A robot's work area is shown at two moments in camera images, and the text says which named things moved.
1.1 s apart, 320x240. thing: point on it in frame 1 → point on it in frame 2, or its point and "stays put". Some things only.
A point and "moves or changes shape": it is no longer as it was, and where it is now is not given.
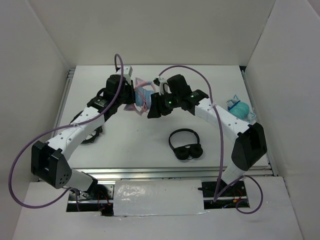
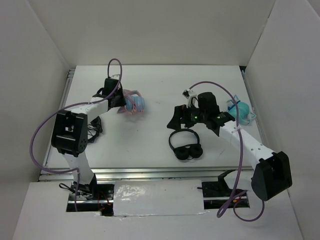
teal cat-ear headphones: (240, 109) stays put
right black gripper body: (168, 102) → (193, 116)
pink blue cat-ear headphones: (143, 90) moves or changes shape
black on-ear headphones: (187, 152) stays put
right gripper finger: (155, 111) → (178, 121)
